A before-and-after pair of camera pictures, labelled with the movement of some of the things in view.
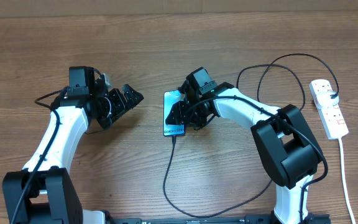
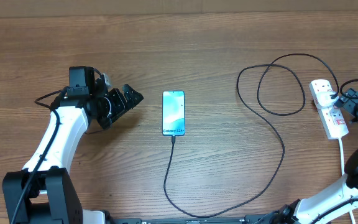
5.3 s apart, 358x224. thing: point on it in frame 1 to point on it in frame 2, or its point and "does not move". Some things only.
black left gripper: x=121 y=104 does not move
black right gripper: x=184 y=116 to x=349 y=106
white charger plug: x=327 y=99 does not move
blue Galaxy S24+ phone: x=170 y=98 does not move
